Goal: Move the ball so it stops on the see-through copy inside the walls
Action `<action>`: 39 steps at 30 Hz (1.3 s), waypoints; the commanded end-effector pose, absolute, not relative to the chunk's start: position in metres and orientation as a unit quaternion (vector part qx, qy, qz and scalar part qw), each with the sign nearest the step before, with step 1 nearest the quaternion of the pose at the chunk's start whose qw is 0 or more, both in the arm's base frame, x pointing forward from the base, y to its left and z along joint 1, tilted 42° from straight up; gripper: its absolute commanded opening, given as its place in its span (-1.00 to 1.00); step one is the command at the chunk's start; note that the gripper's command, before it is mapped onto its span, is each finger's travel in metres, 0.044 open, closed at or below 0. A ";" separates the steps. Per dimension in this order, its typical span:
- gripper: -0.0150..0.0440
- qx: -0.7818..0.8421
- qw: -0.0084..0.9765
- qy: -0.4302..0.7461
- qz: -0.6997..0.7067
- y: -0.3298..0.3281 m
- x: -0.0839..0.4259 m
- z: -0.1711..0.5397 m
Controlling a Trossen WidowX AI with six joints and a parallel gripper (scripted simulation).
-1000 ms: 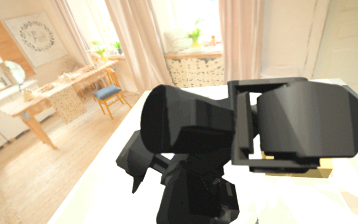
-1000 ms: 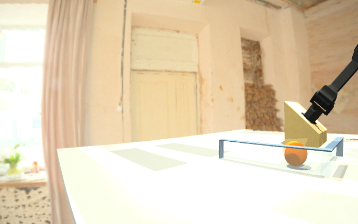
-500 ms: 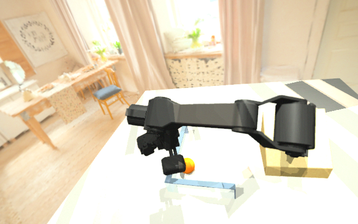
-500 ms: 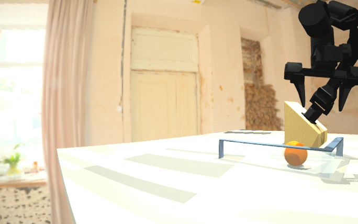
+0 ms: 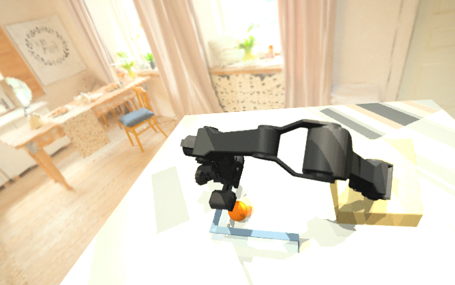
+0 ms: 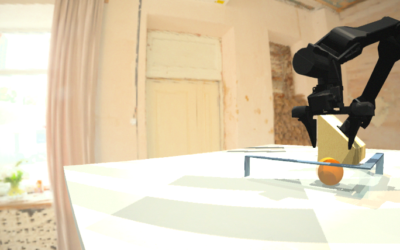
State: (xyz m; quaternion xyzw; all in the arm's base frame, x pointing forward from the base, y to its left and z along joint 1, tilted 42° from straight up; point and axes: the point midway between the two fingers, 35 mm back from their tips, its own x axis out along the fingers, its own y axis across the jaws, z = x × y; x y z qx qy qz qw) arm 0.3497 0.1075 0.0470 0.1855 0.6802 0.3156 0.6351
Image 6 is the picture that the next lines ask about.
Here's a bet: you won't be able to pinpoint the clear l-shaped low wall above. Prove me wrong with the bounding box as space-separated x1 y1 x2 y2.
244 152 384 177

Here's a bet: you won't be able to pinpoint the clear low corner walls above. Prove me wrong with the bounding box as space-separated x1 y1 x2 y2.
245 155 384 199

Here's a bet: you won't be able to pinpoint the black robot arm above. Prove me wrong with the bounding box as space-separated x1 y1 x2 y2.
292 16 400 112

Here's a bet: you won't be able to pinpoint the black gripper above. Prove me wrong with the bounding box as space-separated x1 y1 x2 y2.
292 78 375 150

